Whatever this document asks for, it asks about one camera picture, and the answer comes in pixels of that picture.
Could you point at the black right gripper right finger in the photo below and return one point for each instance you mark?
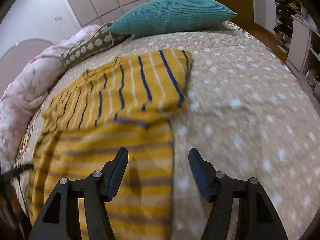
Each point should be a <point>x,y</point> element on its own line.
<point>257,216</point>

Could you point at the green hedgehog bolster pillow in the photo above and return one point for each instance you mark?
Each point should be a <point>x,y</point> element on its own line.
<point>102,40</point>

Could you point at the pink floral duvet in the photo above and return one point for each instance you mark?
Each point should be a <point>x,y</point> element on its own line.
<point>27,92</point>

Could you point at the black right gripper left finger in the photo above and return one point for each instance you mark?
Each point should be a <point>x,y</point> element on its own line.
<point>59,217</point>

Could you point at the beige dotted quilted bedspread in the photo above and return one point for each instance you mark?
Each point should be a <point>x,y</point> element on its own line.
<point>246,114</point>

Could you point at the pink rounded headboard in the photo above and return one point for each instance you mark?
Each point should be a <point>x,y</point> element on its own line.
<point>15,59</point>

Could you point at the yellow striped knit sweater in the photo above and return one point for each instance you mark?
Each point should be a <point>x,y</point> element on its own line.
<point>125,103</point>

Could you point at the white cluttered shelf unit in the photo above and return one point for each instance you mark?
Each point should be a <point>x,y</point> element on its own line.
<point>299,39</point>

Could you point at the white wall switch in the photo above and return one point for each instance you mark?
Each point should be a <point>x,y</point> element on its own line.
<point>58,18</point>

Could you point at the teal corduroy cushion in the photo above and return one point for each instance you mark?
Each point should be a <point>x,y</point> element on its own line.
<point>169,16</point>

